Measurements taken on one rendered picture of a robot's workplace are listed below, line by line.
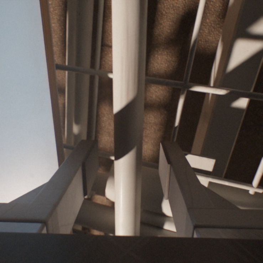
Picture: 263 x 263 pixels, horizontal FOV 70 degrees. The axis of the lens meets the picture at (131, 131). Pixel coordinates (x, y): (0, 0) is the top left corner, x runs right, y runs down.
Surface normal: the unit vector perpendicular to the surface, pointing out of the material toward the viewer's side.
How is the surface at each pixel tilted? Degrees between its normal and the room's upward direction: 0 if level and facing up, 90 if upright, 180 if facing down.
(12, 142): 1
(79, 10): 11
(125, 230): 7
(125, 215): 7
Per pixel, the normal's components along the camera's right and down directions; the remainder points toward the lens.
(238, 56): -0.22, 0.29
